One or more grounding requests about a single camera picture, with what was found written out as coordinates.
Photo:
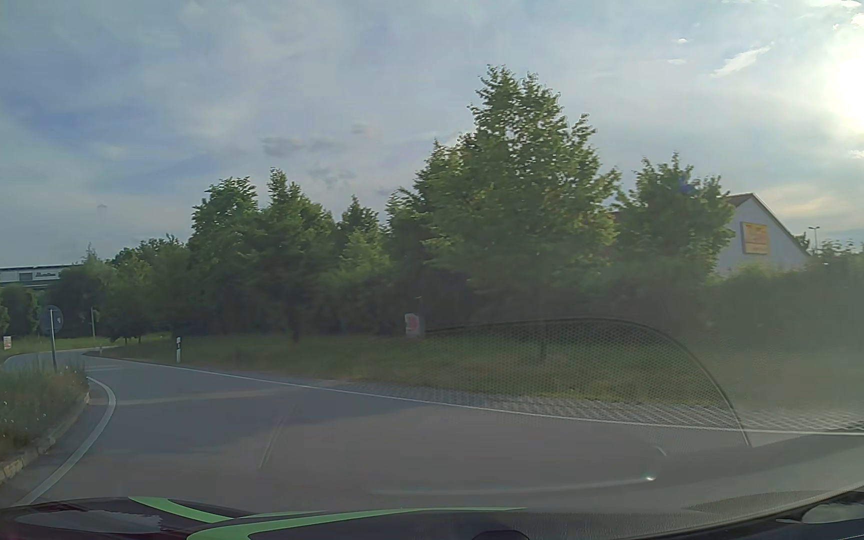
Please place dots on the road markings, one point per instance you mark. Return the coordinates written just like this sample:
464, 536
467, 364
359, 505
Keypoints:
99, 424

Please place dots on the round road sign on post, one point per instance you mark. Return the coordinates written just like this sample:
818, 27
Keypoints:
52, 322

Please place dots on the pole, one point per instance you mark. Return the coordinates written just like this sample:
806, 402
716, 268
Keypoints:
93, 324

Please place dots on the white red street cabinet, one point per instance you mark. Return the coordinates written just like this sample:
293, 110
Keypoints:
412, 325

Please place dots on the hedge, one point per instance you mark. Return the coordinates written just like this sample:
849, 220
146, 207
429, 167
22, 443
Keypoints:
807, 300

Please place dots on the flat grey building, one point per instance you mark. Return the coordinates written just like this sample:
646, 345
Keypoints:
27, 275

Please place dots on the white marker post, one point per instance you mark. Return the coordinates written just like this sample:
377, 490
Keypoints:
178, 348

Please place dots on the row of trees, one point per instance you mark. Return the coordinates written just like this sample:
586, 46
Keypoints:
432, 247

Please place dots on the car's own bonnet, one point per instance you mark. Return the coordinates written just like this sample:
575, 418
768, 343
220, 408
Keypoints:
432, 521

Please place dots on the white gabled building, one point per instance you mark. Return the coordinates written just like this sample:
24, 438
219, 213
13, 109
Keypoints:
760, 240

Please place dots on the grey asphalt road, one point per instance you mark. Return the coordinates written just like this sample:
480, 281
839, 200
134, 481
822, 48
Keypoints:
342, 442

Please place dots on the overgrown kerbed traffic island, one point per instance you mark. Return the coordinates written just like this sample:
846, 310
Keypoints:
4, 409

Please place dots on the grass verge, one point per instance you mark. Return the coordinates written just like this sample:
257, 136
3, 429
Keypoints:
477, 364

